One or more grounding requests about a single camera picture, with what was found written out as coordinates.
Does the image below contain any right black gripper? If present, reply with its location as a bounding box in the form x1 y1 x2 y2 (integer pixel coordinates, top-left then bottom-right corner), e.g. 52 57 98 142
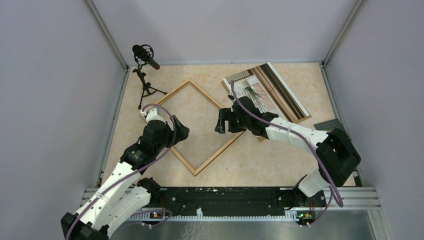
215 108 250 135

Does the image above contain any wooden picture frame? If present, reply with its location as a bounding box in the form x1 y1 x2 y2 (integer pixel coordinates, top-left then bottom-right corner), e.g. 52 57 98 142
155 80 243 176

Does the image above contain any brown cardboard backing board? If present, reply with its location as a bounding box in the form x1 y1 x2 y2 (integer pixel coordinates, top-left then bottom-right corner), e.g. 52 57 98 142
214 78 311 143

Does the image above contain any printed photo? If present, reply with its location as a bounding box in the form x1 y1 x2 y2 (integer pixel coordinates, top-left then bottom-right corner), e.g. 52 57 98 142
221 62 311 124

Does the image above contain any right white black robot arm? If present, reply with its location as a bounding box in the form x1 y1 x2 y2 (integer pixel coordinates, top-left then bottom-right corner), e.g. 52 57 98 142
215 96 361 206

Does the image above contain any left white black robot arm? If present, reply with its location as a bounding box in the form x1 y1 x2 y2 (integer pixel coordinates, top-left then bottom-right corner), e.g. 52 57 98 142
60 115 190 240

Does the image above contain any black microphone on tripod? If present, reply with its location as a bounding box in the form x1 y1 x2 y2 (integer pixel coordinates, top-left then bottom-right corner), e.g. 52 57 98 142
132 43 168 110

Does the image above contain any dark grey mat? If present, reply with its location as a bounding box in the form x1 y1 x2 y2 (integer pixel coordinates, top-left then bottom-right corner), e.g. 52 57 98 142
313 118 348 133

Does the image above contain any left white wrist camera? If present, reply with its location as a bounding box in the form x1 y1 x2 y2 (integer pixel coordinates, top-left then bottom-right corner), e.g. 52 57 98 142
140 107 166 124

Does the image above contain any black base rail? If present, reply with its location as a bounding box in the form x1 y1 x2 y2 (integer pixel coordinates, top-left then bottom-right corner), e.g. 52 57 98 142
147 186 327 217

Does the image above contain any aluminium front rail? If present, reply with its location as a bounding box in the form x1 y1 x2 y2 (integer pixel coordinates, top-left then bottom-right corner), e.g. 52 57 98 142
82 187 382 222

